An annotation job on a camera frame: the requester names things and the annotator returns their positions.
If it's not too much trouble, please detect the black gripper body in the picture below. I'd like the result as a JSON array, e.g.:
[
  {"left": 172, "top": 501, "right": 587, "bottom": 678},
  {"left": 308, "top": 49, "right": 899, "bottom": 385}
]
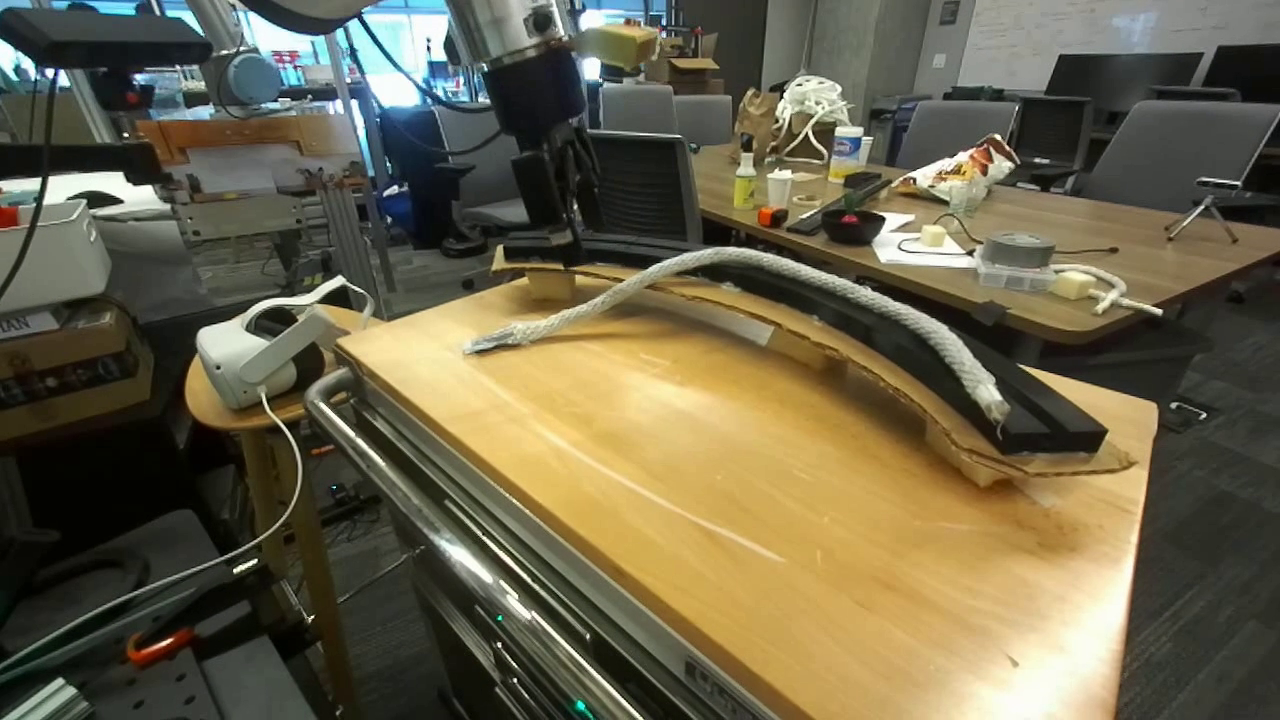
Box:
[{"left": 481, "top": 49, "right": 592, "bottom": 159}]

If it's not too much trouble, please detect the white braided rope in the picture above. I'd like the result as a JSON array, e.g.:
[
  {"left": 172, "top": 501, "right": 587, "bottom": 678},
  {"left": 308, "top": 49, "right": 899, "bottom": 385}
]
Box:
[{"left": 459, "top": 243, "right": 1016, "bottom": 432}]

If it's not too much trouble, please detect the black curved skate track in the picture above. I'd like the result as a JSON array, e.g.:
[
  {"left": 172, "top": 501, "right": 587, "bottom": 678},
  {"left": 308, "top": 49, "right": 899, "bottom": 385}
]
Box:
[{"left": 499, "top": 232, "right": 1111, "bottom": 460}]

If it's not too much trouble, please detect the grey office chair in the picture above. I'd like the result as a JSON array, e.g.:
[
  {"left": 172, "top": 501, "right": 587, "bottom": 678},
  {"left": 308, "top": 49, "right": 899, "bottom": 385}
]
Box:
[
  {"left": 426, "top": 99, "right": 536, "bottom": 248},
  {"left": 891, "top": 97, "right": 1023, "bottom": 175},
  {"left": 668, "top": 94, "right": 740, "bottom": 153},
  {"left": 1075, "top": 97, "right": 1280, "bottom": 220},
  {"left": 594, "top": 82, "right": 679, "bottom": 135}
]

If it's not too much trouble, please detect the black mesh office chair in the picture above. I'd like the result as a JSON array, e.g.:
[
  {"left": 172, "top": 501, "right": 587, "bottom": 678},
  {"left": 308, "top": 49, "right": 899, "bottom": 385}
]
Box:
[{"left": 583, "top": 125, "right": 708, "bottom": 248}]

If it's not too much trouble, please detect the small wooden support block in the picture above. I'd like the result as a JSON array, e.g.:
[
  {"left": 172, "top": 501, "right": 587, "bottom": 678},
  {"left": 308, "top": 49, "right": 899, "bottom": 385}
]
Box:
[{"left": 524, "top": 269, "right": 579, "bottom": 308}]

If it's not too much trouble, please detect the dark blue office chair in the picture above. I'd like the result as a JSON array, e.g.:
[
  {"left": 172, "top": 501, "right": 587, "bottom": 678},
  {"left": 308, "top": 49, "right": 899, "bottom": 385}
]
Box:
[{"left": 375, "top": 105, "right": 455, "bottom": 254}]

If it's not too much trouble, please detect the yellow glue bottle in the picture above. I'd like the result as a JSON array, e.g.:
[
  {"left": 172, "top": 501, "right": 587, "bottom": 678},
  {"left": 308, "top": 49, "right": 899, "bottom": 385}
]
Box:
[{"left": 729, "top": 140, "right": 765, "bottom": 220}]

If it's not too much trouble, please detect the brown paper bag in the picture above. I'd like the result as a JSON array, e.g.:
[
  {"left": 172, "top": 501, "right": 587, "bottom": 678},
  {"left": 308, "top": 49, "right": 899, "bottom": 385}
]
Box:
[{"left": 731, "top": 85, "right": 790, "bottom": 172}]

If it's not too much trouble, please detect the white cup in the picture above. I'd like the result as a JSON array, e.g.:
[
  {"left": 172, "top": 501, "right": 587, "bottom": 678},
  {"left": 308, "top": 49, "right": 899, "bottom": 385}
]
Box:
[{"left": 765, "top": 166, "right": 801, "bottom": 215}]

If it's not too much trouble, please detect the long black flat bar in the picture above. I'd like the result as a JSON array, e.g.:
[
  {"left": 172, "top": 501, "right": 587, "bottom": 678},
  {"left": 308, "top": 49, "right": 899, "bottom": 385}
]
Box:
[{"left": 778, "top": 172, "right": 904, "bottom": 242}]

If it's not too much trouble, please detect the white jar blue label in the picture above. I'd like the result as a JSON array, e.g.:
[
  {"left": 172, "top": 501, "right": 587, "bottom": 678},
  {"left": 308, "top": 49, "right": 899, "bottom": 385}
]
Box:
[{"left": 825, "top": 125, "right": 871, "bottom": 189}]

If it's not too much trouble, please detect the black bowl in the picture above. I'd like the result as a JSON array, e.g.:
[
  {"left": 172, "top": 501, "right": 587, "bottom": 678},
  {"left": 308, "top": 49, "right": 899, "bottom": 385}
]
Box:
[{"left": 814, "top": 206, "right": 886, "bottom": 254}]

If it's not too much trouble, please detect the grey round housing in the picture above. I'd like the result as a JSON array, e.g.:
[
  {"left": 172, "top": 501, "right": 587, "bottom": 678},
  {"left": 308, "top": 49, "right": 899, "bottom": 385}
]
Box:
[{"left": 201, "top": 49, "right": 287, "bottom": 111}]

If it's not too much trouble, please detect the wooden shelf board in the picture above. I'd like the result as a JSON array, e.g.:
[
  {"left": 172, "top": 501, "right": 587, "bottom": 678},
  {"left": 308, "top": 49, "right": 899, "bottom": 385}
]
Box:
[{"left": 130, "top": 105, "right": 369, "bottom": 175}]

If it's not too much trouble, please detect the white VR headset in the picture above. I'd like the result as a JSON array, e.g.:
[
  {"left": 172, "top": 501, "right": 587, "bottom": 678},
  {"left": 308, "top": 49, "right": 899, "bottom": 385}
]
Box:
[{"left": 191, "top": 276, "right": 346, "bottom": 412}]

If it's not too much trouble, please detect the white paper sheet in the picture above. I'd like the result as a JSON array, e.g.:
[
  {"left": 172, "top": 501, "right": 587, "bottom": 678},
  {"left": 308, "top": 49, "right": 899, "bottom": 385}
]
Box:
[{"left": 866, "top": 212, "right": 989, "bottom": 276}]

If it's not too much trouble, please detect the grey metal cart cabinet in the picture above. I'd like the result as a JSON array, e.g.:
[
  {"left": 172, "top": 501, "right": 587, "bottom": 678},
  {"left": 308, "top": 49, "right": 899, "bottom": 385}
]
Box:
[{"left": 346, "top": 378, "right": 783, "bottom": 720}]

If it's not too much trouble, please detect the round wooden stool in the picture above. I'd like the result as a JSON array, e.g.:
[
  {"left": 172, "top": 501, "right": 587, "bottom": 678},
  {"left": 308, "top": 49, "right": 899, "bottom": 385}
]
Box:
[{"left": 179, "top": 306, "right": 384, "bottom": 716}]

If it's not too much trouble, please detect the chip snack bag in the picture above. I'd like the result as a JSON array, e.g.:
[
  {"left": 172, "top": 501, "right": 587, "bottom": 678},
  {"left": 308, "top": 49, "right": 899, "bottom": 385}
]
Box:
[{"left": 891, "top": 134, "right": 1023, "bottom": 209}]

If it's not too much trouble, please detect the clear plastic box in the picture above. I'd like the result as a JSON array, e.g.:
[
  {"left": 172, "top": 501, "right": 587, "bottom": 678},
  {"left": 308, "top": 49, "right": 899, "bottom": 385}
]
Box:
[{"left": 970, "top": 262, "right": 1070, "bottom": 302}]

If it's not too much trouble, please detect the white box device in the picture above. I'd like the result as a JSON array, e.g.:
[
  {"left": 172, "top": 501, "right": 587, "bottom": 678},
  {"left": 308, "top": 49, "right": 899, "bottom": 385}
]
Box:
[{"left": 0, "top": 198, "right": 115, "bottom": 320}]

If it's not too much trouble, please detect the brown cardboard box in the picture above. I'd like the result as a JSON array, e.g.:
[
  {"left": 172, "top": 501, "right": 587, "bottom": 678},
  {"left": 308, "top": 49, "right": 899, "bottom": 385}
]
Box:
[{"left": 0, "top": 296, "right": 157, "bottom": 451}]

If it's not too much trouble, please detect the beige plug block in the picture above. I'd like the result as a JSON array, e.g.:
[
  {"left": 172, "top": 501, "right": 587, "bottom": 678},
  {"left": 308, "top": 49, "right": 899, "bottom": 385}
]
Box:
[{"left": 1047, "top": 269, "right": 1101, "bottom": 306}]

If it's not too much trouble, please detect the black perforated breadboard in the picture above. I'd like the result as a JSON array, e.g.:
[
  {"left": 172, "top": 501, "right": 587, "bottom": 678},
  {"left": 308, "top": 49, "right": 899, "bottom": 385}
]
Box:
[{"left": 70, "top": 637, "right": 319, "bottom": 720}]

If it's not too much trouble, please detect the wooden conference table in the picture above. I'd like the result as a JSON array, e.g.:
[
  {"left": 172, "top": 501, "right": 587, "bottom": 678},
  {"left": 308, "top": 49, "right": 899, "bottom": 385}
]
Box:
[{"left": 691, "top": 140, "right": 1280, "bottom": 352}]

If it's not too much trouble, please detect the small silver tripod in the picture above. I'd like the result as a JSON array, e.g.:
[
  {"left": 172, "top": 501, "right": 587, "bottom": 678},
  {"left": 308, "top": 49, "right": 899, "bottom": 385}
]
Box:
[{"left": 1161, "top": 193, "right": 1244, "bottom": 248}]

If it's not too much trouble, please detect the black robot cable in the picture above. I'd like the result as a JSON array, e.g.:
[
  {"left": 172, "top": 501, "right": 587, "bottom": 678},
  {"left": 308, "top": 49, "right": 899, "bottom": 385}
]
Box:
[{"left": 346, "top": 11, "right": 511, "bottom": 166}]

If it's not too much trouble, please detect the white rope bundle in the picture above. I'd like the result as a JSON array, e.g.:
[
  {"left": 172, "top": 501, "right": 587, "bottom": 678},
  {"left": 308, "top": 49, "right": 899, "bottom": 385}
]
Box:
[{"left": 769, "top": 74, "right": 855, "bottom": 166}]

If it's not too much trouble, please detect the chrome cart handle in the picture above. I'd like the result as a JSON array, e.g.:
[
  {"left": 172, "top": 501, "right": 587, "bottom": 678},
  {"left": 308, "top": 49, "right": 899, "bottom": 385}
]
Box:
[{"left": 299, "top": 364, "right": 650, "bottom": 720}]

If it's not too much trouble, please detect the white headset cable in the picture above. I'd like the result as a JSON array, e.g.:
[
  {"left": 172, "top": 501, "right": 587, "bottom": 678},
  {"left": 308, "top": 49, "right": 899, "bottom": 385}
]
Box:
[{"left": 0, "top": 274, "right": 380, "bottom": 681}]

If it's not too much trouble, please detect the grey duct tape roll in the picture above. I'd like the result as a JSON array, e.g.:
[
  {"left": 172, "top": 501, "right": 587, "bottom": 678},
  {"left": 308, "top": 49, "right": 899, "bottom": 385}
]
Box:
[{"left": 974, "top": 232, "right": 1061, "bottom": 276}]

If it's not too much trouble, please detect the orange clamp handle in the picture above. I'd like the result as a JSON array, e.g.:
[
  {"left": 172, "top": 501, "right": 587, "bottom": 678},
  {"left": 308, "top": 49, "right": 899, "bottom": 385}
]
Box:
[{"left": 123, "top": 623, "right": 201, "bottom": 674}]

